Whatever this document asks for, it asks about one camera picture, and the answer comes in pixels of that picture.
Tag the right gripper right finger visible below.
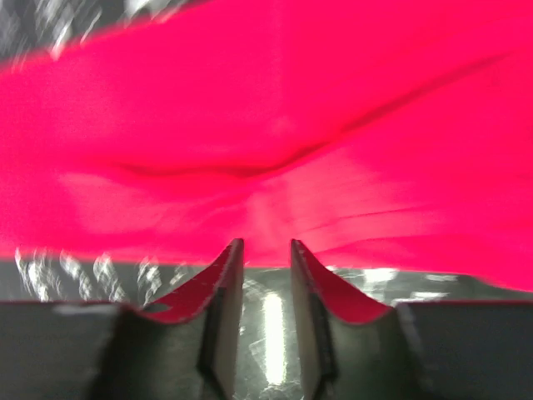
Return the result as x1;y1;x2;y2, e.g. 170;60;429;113
290;239;391;399

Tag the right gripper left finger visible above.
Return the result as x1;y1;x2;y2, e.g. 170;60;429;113
141;237;246;400

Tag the red t-shirt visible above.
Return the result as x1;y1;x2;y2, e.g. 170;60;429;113
1;1;532;291

